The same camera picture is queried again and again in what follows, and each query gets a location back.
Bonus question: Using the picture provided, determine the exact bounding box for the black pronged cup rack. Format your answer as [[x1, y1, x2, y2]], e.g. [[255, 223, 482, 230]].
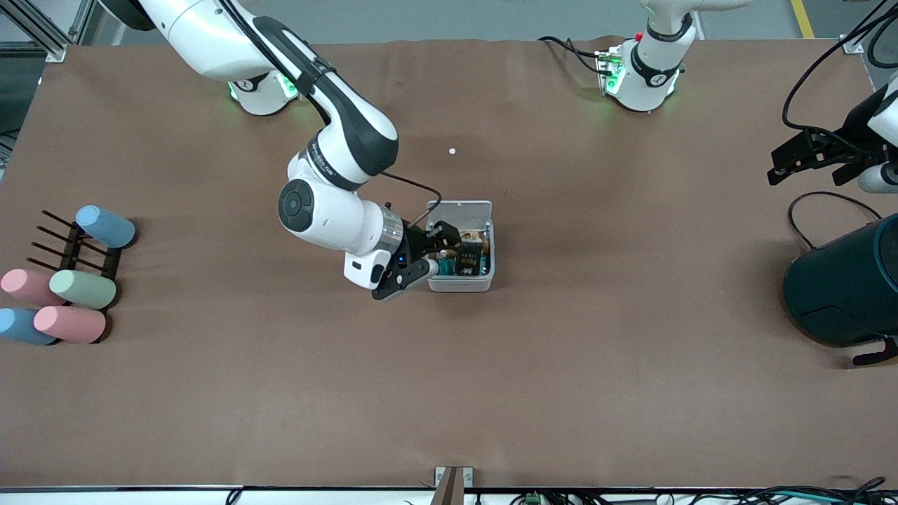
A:
[[27, 209, 123, 341]]

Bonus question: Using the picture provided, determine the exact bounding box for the green cylinder cup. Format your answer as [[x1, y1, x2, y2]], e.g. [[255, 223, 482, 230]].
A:
[[49, 269, 118, 310]]

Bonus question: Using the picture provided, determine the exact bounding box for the black looped device cable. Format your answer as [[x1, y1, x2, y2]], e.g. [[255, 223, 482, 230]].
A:
[[787, 191, 883, 251]]

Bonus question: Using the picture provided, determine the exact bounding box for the metal edge bracket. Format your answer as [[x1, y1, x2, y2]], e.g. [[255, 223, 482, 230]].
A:
[[434, 466, 474, 505]]

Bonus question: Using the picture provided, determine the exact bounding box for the blue cylinder cup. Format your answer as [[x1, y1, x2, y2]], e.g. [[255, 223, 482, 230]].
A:
[[75, 205, 136, 249], [0, 307, 57, 346]]

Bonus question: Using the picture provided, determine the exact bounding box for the white square lidded trash bin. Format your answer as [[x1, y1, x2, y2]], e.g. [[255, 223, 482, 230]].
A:
[[424, 200, 495, 292]]

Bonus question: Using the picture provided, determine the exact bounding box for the black left arm base cable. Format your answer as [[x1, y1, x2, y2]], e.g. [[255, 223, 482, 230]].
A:
[[539, 35, 611, 76]]

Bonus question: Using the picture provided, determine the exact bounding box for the dark teal cylindrical device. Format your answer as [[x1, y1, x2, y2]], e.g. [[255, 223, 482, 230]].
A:
[[783, 214, 898, 367]]

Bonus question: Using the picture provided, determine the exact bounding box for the black cable bundle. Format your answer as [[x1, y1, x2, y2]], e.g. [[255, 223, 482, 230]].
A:
[[730, 477, 898, 505]]

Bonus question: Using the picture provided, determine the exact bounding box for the pink cylinder cup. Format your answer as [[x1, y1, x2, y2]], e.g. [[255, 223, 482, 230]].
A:
[[34, 305, 107, 344], [0, 269, 67, 307]]

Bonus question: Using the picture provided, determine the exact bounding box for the aluminium frame profile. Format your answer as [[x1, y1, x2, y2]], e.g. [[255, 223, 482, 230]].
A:
[[838, 0, 898, 55], [0, 0, 92, 64]]

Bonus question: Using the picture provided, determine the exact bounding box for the black printed packet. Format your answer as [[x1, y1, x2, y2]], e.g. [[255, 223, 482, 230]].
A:
[[456, 235, 486, 276]]

